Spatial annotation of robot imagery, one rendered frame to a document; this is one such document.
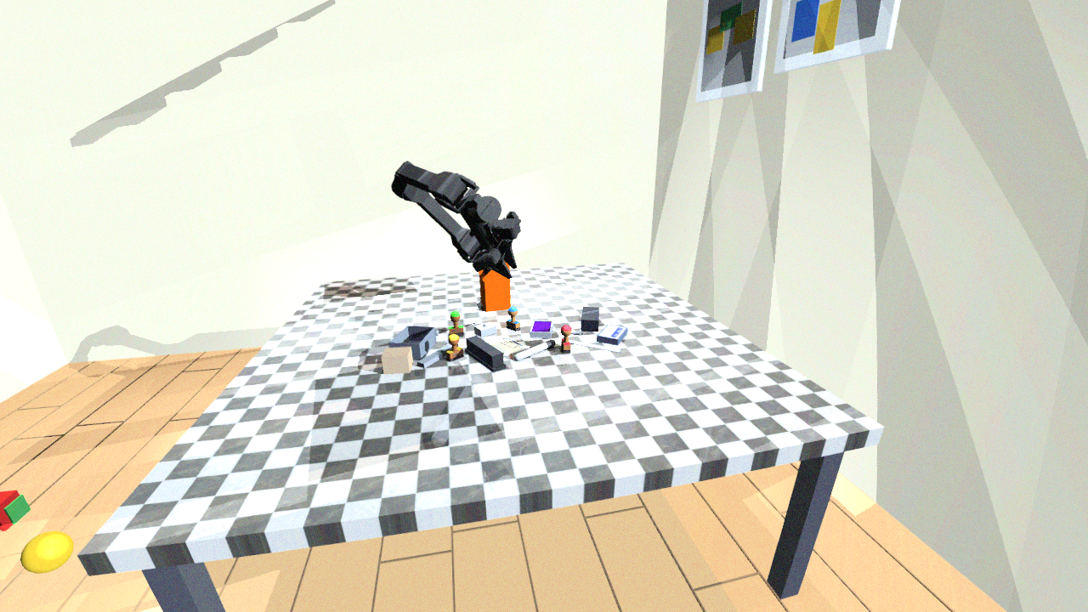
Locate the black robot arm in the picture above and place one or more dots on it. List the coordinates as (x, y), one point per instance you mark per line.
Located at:
(413, 184)

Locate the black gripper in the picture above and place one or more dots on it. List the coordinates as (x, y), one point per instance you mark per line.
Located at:
(495, 255)

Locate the orange rubber stamp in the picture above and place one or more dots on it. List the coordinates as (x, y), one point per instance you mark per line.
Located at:
(456, 352)

